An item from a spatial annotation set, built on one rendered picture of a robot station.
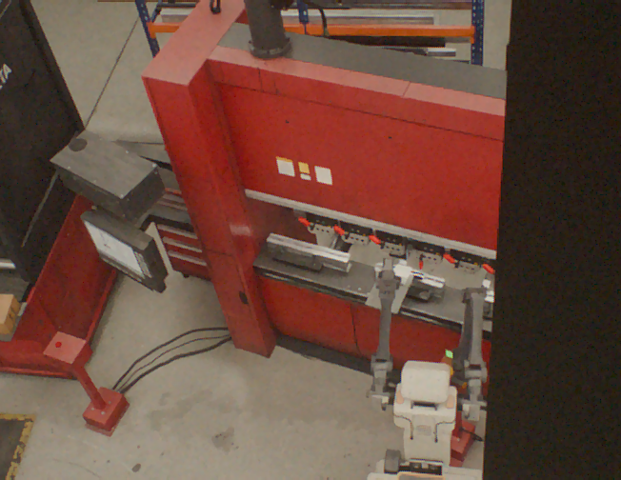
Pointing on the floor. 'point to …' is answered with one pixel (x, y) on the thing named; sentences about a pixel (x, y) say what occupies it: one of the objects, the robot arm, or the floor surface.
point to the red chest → (184, 260)
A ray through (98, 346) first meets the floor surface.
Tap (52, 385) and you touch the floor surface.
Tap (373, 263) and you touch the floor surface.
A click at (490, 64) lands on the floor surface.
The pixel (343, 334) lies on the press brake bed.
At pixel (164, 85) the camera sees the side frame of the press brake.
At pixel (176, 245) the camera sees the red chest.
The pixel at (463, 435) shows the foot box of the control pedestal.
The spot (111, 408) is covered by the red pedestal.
